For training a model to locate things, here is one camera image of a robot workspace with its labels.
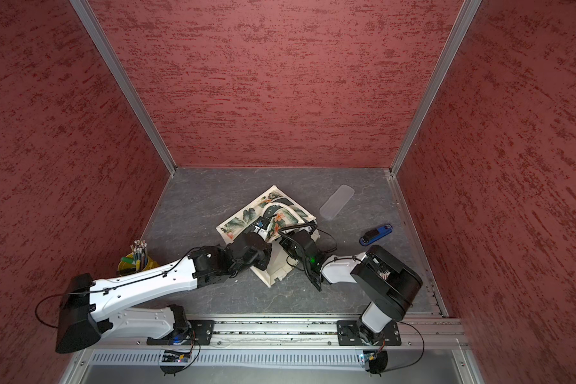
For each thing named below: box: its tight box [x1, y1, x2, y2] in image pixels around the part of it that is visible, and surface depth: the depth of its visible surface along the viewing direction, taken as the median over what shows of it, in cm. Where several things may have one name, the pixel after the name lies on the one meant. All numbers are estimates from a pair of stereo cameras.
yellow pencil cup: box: [117, 239, 160, 277], surface depth 79 cm
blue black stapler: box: [359, 223, 393, 247], surface depth 98 cm
